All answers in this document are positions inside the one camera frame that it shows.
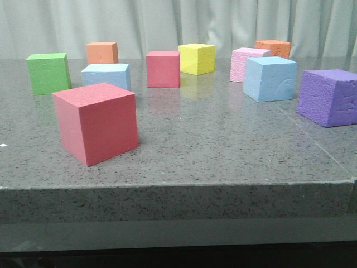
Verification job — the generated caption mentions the pink foam cube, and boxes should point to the pink foam cube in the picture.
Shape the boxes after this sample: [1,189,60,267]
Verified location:
[229,47,271,83]

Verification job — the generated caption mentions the yellow foam cube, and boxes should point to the yellow foam cube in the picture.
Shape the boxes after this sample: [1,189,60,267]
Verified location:
[178,44,216,75]

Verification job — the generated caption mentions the grey curtain backdrop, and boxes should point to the grey curtain backdrop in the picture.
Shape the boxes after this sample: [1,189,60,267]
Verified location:
[1,1,356,59]

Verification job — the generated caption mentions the green foam cube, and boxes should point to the green foam cube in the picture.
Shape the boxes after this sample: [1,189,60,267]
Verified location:
[26,52,71,95]

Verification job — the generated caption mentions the purple foam cube right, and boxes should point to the purple foam cube right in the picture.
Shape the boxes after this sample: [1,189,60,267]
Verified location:
[296,69,356,127]

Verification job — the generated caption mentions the small red foam cube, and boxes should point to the small red foam cube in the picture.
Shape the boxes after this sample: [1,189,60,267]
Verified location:
[146,51,180,88]

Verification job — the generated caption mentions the orange foam cube right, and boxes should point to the orange foam cube right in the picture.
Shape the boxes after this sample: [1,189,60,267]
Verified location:
[255,40,291,59]

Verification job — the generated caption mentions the orange foam cube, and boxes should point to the orange foam cube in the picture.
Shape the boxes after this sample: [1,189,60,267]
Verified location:
[255,40,291,59]
[86,41,119,64]

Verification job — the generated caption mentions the orange foam cube left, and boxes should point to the orange foam cube left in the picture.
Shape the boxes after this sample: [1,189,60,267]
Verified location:
[86,41,119,64]

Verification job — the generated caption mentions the large red foam cube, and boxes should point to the large red foam cube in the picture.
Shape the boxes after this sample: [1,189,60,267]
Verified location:
[52,83,138,166]

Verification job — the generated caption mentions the light blue cube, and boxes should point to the light blue cube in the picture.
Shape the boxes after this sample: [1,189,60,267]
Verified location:
[243,56,298,102]
[81,63,131,90]

